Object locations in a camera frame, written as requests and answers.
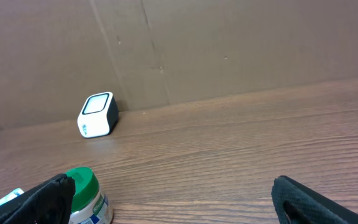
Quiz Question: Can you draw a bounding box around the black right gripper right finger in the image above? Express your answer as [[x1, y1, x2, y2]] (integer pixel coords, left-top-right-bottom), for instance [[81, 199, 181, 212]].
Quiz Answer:
[[271, 175, 358, 224]]

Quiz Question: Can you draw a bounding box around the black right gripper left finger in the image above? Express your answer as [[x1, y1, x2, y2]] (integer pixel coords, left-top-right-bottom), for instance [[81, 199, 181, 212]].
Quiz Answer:
[[0, 174, 75, 224]]

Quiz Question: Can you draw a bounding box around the teal tissue pack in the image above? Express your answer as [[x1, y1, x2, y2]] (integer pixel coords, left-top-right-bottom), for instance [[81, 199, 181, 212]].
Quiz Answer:
[[0, 188, 24, 206]]

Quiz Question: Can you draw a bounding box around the green lid jar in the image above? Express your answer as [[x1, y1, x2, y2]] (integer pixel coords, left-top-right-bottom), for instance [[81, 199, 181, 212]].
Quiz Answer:
[[65, 167, 113, 224]]

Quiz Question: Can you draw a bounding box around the white barcode scanner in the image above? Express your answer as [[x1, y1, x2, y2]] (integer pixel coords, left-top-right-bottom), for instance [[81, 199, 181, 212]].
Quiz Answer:
[[77, 91, 119, 138]]

